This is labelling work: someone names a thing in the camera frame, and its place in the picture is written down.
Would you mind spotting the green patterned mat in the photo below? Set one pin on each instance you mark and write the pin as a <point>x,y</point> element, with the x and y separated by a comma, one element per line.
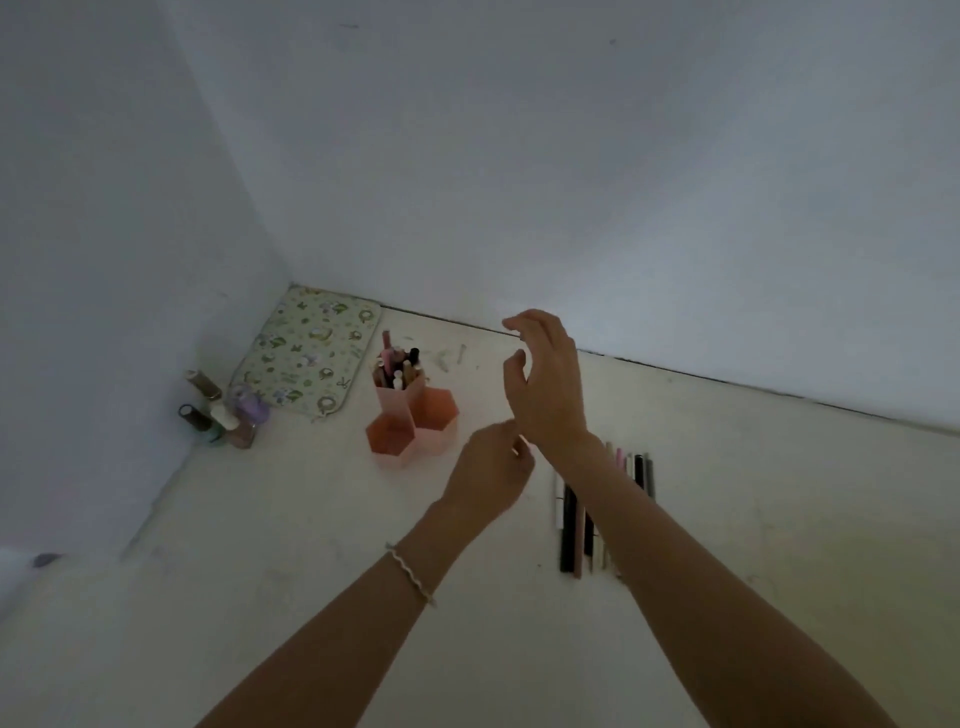
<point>307,352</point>

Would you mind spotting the bunch of makeup pens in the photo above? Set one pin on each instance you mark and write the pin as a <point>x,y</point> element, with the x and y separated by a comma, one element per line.
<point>397,367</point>

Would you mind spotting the brown cap bottle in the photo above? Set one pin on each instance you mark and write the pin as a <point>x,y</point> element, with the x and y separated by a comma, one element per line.
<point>204,385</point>

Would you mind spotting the row of slim pens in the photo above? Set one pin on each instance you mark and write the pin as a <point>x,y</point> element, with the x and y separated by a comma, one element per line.
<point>568,532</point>

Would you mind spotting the green bottle dark cap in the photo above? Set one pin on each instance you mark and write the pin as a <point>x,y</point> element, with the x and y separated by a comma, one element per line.
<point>198,421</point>

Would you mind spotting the person's left forearm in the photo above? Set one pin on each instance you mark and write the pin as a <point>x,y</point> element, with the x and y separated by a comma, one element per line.
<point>337,637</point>

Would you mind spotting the small white bottle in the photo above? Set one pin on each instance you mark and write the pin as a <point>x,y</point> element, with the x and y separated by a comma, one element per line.
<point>225,416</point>

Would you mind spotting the person's right thumb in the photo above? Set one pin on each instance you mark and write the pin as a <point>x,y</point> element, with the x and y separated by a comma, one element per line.
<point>513,375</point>

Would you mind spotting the purple bottle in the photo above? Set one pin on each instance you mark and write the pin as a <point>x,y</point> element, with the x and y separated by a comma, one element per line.
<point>250,405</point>

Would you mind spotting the person's right hand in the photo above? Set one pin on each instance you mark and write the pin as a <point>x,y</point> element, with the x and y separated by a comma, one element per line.
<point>551,390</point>

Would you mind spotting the person's left fingers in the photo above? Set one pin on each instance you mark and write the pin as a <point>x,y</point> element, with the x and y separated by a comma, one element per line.
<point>504,439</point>

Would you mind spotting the small pink bottle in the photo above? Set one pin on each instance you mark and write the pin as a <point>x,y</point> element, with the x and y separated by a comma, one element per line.
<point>244,436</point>

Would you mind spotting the person's right forearm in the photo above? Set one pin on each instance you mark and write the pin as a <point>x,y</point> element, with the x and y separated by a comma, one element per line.
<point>697,600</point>

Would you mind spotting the person's left hand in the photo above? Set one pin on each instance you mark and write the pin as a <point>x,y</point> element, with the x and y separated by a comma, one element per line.
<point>484,472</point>

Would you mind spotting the pink hexagonal pen holder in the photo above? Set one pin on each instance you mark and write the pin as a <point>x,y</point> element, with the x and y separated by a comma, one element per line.
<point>409,427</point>

